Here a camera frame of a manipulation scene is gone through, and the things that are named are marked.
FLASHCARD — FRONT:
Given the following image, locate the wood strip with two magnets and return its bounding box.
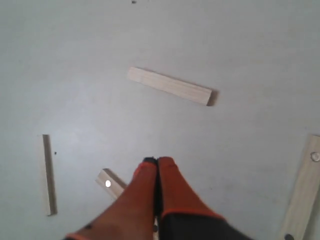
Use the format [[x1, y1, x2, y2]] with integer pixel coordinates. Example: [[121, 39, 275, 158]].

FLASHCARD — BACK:
[[277, 135, 320, 240]]

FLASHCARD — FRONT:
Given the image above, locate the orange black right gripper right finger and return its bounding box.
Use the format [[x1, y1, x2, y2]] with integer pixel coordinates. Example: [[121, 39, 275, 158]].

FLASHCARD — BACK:
[[158, 157, 250, 240]]

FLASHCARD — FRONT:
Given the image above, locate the thin wood strip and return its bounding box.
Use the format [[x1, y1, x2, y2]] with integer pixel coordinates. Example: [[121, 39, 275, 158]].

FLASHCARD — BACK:
[[37, 134, 58, 217]]

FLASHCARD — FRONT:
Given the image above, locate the small wood strip end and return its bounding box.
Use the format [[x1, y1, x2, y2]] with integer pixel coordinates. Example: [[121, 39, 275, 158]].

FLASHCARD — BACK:
[[95, 168, 127, 200]]

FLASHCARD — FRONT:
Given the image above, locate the plain wood strip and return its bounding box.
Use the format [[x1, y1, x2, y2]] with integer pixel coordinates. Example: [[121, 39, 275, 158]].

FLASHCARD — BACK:
[[127, 67, 213, 106]]

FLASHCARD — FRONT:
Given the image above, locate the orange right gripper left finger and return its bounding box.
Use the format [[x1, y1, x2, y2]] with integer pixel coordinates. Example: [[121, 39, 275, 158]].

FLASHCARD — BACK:
[[65, 157, 158, 240]]

